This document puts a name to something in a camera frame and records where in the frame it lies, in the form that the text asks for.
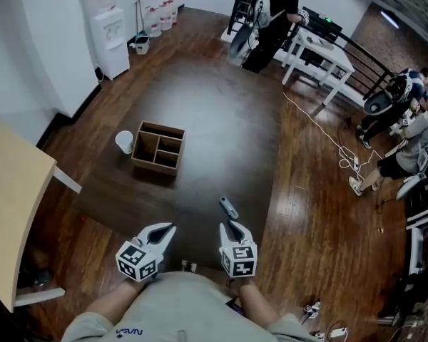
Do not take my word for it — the person's right forearm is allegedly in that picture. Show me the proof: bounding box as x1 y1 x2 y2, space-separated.
236 277 283 330

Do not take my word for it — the light wooden desk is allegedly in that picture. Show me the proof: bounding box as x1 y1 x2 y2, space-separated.
0 115 83 314

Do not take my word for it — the black electronic device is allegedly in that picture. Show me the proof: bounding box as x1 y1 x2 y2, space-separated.
302 6 344 43

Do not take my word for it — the grey utility knife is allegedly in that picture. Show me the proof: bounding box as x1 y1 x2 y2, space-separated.
219 196 240 221

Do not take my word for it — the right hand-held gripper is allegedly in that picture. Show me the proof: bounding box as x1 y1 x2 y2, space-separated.
218 221 259 279

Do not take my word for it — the black frame chair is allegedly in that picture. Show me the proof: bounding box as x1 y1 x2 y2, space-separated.
226 0 258 37

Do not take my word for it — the white side table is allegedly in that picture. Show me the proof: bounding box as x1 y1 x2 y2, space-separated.
280 26 356 107

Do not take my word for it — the clear water jug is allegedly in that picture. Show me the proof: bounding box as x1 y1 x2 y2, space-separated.
143 5 162 38
158 0 174 32
167 0 180 27

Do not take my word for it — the person's left forearm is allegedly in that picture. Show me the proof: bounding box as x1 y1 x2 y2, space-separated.
83 279 148 316

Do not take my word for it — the white waste bin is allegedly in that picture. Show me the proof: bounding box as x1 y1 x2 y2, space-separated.
133 35 151 56

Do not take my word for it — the black metal railing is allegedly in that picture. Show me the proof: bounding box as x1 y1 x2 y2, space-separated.
337 30 395 98

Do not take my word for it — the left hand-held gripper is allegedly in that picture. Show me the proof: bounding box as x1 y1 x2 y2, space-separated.
115 222 178 284

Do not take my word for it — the white water dispenser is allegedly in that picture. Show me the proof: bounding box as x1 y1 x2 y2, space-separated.
88 6 131 82

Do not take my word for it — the person's grey shirt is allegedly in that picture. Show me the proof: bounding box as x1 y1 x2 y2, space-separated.
60 271 322 342

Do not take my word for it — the white extension cable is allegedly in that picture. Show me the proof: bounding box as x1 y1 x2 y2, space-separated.
282 90 374 177

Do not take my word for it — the white shelf unit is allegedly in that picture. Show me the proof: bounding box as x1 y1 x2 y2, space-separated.
405 210 428 276

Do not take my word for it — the white paper cup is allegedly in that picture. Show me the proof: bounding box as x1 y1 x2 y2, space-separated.
114 130 135 155

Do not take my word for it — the broom with thin handle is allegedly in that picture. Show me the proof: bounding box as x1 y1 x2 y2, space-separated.
133 0 144 39

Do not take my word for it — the dark brown table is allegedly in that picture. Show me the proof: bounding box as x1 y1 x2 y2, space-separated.
73 53 283 274

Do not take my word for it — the wooden compartment box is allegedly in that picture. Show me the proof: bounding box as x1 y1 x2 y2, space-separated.
131 120 187 178

